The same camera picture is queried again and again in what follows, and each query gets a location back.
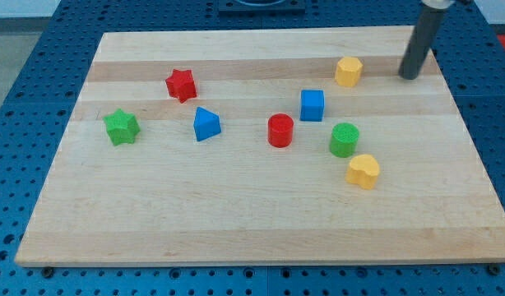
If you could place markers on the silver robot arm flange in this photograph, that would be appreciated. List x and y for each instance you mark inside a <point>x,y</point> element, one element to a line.
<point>438,4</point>

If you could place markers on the blue cube block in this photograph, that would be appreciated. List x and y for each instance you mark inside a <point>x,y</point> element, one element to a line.
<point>312,105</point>

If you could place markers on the grey cylindrical pointer rod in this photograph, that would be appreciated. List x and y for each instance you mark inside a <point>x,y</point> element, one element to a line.
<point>423,35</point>

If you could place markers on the wooden board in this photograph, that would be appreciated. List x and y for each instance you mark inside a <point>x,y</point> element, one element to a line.
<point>234,199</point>

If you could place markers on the red cylinder block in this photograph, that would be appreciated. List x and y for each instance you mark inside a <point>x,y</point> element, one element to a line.
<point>280,130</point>

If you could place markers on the blue triangular prism block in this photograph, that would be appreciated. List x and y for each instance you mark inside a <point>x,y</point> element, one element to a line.
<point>206,124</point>

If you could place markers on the green cylinder block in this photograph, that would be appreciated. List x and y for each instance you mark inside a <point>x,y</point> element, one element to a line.
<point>344,139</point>

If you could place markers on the red star block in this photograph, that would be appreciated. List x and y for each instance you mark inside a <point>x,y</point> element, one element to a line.
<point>181,85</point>

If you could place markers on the yellow heart block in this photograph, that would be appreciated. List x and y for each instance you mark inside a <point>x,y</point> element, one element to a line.
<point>363,170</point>

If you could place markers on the yellow hexagon block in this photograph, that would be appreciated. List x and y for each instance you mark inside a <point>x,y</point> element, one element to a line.
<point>348,71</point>

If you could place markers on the green star block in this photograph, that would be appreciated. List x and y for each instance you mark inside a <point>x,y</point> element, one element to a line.
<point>121,127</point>

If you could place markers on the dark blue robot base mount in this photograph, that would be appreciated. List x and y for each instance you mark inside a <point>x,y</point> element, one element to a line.
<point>233,7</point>

